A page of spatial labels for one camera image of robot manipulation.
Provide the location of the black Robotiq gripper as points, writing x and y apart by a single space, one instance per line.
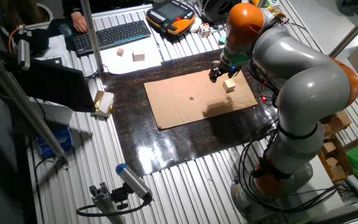
227 68

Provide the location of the light wooden block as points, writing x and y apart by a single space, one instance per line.
229 85

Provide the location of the dark sleeved forearm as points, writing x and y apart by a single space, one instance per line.
70 7

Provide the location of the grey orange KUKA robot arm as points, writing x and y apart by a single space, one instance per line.
309 81

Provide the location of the pale wooden block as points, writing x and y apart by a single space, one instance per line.
138 56

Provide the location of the person's bare hand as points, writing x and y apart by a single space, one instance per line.
79 22

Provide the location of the colourful puzzle cube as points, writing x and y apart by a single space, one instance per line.
204 30

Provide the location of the brown cardboard sheet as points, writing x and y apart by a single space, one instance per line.
179 105

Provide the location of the white rounded object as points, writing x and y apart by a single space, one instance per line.
195 26

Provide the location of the black filament spool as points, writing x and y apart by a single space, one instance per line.
216 11

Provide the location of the orange black teach pendant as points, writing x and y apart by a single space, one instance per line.
171 17

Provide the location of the dark glossy mat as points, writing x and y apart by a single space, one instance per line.
166 146

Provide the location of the white paper sheet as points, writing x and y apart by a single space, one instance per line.
126 63

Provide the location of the small brown wooden cube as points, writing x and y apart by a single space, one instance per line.
120 52

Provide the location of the black computer keyboard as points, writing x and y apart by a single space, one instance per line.
110 37

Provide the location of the gold and white box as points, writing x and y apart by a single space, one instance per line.
103 103

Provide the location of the torn cardboard box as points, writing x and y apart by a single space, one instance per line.
337 121

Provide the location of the open cardboard box with scraps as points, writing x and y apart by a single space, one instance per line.
337 165

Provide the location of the dark computer mouse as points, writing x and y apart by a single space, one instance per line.
65 30

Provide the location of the black laptop screen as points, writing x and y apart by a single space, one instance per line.
54 85

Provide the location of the white paper stack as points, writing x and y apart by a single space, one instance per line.
53 49

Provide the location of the grey flat box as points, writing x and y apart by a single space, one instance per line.
54 115

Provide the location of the grey aluminium profile stub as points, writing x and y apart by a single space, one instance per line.
104 202

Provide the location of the white paper roll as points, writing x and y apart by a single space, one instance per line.
357 188

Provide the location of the blue plastic package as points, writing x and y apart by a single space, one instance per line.
56 143

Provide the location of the white round bin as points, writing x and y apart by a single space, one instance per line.
47 9

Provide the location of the black fabric pouch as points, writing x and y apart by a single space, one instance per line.
33 40

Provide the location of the thin aluminium post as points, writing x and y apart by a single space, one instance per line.
261 3

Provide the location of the upright aluminium post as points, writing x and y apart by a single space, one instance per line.
91 34

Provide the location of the silver camera with blue cap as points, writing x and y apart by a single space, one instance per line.
134 182

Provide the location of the slanted aluminium frame bar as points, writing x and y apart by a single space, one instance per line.
354 29

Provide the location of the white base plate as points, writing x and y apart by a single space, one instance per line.
322 177

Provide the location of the black camera bracket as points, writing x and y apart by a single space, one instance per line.
120 196

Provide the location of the silver depth camera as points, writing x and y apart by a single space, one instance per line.
23 54

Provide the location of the long aluminium frame bar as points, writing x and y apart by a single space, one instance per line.
23 102

